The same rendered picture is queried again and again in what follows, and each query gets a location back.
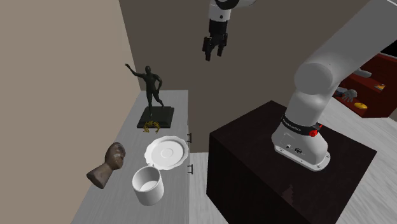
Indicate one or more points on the white cup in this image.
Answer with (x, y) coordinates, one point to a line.
(149, 192)

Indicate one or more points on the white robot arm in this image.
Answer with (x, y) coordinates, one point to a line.
(313, 90)

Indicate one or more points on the gold wreath ornament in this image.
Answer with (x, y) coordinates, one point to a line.
(151, 126)

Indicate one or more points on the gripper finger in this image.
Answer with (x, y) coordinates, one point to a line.
(208, 49)
(221, 47)

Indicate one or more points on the black man statue on base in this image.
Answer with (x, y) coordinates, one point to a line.
(152, 85)

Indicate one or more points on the dark robot stand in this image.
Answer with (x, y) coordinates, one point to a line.
(248, 161)

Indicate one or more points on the red shelf unit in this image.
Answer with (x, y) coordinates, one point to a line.
(377, 99)

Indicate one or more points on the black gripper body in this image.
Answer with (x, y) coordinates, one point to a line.
(218, 28)

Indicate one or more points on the brown head bust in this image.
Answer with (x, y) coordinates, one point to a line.
(114, 156)

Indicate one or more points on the white scalloped plate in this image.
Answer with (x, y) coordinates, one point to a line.
(167, 152)

